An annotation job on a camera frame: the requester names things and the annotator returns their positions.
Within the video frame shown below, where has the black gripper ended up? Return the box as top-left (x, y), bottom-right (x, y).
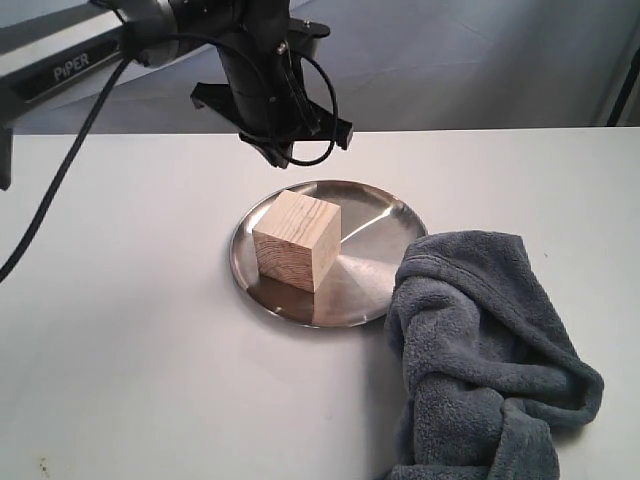
top-left (226, 74), bottom-right (320, 168)

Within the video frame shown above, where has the light wooden cube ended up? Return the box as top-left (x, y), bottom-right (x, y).
top-left (252, 190), bottom-right (342, 293)

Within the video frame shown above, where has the grey-blue fleece towel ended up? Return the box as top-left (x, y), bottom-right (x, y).
top-left (385, 230), bottom-right (604, 479)

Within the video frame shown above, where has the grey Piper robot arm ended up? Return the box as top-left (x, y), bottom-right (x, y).
top-left (1, 1), bottom-right (331, 189)

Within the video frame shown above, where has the grey backdrop cloth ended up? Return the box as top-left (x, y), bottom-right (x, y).
top-left (17, 1), bottom-right (639, 134)

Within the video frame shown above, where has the round stainless steel plate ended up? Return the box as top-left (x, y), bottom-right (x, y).
top-left (229, 180), bottom-right (427, 328)

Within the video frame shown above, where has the black stand pole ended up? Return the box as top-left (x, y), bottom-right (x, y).
top-left (603, 49), bottom-right (639, 127)

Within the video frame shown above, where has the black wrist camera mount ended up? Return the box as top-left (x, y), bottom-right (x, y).
top-left (191, 18), bottom-right (353, 150)

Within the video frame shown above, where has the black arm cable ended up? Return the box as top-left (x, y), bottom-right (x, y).
top-left (0, 29), bottom-right (337, 286)

